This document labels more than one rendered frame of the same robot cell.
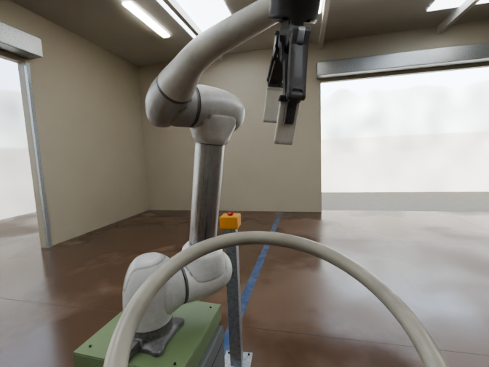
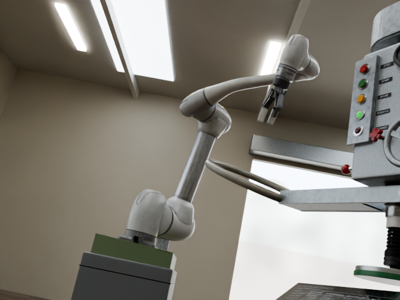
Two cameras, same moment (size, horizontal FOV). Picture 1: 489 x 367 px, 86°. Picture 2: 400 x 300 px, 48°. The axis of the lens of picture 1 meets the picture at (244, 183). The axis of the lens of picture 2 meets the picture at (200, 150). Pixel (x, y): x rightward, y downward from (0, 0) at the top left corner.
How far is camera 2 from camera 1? 164 cm
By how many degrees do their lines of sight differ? 25
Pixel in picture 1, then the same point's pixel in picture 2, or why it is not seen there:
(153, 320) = (153, 227)
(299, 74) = (281, 102)
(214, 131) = (215, 127)
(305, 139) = (221, 224)
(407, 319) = not seen: hidden behind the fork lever
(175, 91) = (212, 98)
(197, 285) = (177, 221)
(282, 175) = (178, 268)
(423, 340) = not seen: hidden behind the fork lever
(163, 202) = not seen: outside the picture
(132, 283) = (146, 199)
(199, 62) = (232, 89)
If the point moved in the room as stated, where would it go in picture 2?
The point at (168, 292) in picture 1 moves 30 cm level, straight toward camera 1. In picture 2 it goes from (164, 214) to (196, 212)
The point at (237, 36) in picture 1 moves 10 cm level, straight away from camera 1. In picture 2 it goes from (252, 85) to (245, 92)
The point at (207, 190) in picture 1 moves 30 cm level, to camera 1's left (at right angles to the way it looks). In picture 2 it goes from (200, 161) to (144, 147)
